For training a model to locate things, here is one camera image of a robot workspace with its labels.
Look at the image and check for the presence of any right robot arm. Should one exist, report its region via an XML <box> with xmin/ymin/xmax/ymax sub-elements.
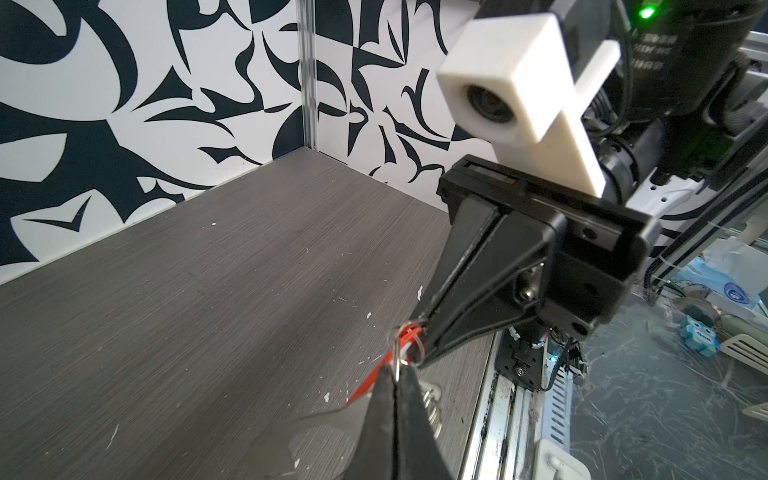
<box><xmin>410</xmin><ymin>1</ymin><xmax>767</xmax><ymax>364</ymax></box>

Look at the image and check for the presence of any silver metal latch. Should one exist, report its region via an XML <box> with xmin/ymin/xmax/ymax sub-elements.
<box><xmin>532</xmin><ymin>439</ymin><xmax>591</xmax><ymax>480</ymax></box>

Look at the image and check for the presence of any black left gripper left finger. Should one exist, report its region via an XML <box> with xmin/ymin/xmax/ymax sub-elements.
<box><xmin>341</xmin><ymin>365</ymin><xmax>397</xmax><ymax>480</ymax></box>

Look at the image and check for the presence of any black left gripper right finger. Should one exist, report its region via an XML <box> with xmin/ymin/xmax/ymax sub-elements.
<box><xmin>395</xmin><ymin>365</ymin><xmax>452</xmax><ymax>480</ymax></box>

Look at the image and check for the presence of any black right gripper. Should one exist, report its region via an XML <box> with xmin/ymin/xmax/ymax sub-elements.
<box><xmin>410</xmin><ymin>155</ymin><xmax>660</xmax><ymax>366</ymax></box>

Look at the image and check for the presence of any red key tag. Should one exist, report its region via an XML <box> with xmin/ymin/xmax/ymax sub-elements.
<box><xmin>347</xmin><ymin>322</ymin><xmax>425</xmax><ymax>405</ymax></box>

